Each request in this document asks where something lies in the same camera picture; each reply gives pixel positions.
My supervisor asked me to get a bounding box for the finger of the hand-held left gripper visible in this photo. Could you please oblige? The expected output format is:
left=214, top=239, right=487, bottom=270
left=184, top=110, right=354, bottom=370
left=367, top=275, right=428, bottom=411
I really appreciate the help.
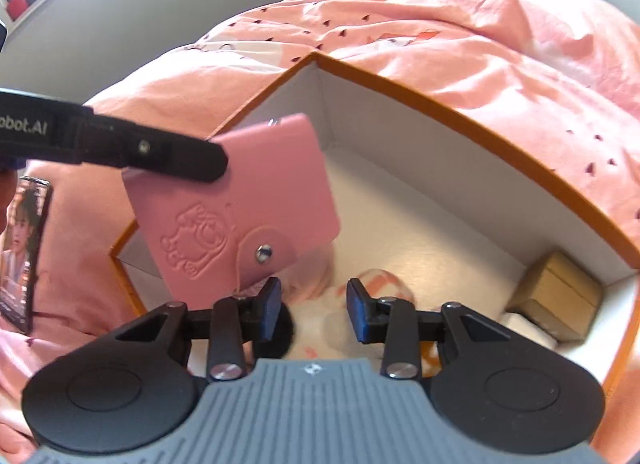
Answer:
left=79, top=111, right=230, bottom=184

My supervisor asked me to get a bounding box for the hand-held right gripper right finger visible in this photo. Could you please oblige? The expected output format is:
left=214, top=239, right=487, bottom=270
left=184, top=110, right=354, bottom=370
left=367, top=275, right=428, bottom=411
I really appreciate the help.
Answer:
left=346, top=277, right=507, bottom=380

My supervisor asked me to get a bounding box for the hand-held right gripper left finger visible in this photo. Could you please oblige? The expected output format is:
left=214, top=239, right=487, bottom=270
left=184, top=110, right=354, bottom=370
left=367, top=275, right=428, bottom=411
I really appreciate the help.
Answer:
left=114, top=277, right=284, bottom=381

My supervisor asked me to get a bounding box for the panda plush toy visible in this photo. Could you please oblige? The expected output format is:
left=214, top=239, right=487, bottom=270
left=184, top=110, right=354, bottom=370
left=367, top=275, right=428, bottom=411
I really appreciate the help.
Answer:
left=272, top=294, right=353, bottom=361

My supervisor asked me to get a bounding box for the pink card holder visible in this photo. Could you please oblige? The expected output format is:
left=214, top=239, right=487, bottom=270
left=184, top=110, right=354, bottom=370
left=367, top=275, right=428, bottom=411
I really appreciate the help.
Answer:
left=121, top=112, right=342, bottom=313

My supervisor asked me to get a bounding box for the orange cardboard box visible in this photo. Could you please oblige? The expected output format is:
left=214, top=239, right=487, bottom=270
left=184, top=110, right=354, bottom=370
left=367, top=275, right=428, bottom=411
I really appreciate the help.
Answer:
left=108, top=51, right=640, bottom=401

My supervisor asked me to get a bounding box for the white rectangular box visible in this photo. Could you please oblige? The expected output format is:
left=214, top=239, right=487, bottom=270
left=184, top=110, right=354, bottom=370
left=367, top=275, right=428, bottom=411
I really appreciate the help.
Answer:
left=500, top=311, right=559, bottom=351

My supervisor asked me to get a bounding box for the small gold box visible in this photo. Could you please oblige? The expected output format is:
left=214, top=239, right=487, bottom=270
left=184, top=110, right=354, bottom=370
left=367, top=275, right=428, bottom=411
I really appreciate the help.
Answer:
left=504, top=251, right=604, bottom=343

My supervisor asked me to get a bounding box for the portrait photo card pack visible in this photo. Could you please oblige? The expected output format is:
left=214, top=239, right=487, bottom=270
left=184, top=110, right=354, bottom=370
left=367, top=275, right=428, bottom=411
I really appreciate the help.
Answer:
left=0, top=176, right=54, bottom=336

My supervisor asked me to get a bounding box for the pink printed duvet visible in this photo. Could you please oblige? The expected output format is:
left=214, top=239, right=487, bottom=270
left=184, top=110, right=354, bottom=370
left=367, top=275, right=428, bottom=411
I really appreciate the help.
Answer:
left=0, top=0, right=640, bottom=464

